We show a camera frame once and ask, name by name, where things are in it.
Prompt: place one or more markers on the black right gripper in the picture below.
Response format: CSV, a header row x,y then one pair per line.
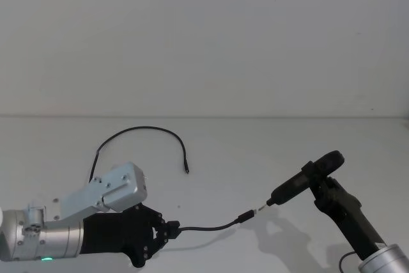
x,y
351,218

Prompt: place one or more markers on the black elongated handheld device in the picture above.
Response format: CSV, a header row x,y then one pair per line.
x,y
292,186

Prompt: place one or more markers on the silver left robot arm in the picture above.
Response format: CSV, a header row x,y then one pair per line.
x,y
51,233

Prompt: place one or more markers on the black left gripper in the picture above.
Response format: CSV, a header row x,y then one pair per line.
x,y
115,231

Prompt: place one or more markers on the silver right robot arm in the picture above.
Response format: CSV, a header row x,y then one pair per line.
x,y
386,260

